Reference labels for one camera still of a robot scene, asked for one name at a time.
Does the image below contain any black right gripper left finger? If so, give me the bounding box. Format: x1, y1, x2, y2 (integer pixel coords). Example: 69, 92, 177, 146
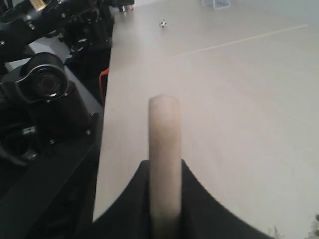
92, 160, 150, 239

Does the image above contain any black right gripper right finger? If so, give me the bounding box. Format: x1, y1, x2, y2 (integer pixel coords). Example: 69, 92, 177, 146
181, 161, 271, 239

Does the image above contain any white paint brush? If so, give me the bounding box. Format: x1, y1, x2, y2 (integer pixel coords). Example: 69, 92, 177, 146
148, 95, 182, 239

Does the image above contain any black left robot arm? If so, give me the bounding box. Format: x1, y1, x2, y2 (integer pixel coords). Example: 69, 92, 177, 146
0, 0, 114, 76

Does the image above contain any small black white soccer ball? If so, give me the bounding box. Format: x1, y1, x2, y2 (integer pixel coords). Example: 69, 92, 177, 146
159, 19, 167, 28

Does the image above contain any small white goal net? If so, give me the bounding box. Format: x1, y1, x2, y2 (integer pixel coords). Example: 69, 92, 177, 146
202, 0, 231, 10

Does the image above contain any red cable loop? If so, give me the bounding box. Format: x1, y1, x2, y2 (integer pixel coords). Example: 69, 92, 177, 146
98, 67, 111, 107

